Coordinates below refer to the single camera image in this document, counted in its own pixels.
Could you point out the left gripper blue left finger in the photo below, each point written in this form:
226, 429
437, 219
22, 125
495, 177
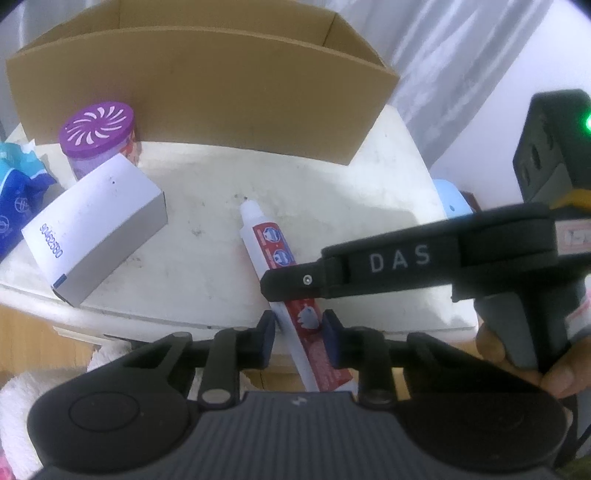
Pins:
230, 352

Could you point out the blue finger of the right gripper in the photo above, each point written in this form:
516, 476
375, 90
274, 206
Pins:
418, 257

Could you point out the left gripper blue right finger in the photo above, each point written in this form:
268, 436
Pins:
366, 351

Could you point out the red white toothpaste tube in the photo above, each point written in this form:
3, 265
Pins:
300, 321

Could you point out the white rectangular carton box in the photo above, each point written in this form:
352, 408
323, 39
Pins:
82, 236

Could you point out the purple lid air freshener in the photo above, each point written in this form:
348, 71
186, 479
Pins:
97, 133

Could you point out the blue tissue pack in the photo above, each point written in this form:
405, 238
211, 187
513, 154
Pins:
24, 182

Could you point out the light blue round stool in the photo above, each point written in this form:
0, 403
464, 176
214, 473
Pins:
454, 203

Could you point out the grey window curtain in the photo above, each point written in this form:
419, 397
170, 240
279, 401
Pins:
450, 56

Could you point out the white fluffy towel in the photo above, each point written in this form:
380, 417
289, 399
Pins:
19, 458

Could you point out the brown cardboard box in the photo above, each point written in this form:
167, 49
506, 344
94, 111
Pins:
275, 76

